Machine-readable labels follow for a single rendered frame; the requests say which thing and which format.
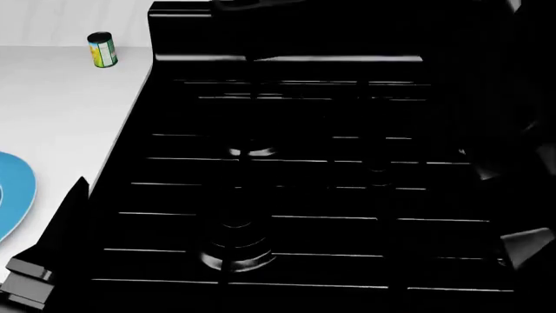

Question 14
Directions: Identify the blue round plate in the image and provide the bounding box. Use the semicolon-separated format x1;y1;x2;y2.
0;151;37;244

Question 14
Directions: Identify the black gas stove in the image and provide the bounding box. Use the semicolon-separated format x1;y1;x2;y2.
25;0;556;313

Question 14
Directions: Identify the black round stove burner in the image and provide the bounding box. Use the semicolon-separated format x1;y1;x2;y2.
362;152;394;187
226;138;279;159
198;214;277;274

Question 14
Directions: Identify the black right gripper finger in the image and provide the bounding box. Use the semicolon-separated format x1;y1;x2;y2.
474;143;556;183

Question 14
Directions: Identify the green yellow labelled tin can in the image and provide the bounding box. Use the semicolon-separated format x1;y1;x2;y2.
87;31;119;69

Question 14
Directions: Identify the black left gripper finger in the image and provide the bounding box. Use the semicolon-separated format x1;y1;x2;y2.
39;175;91;274

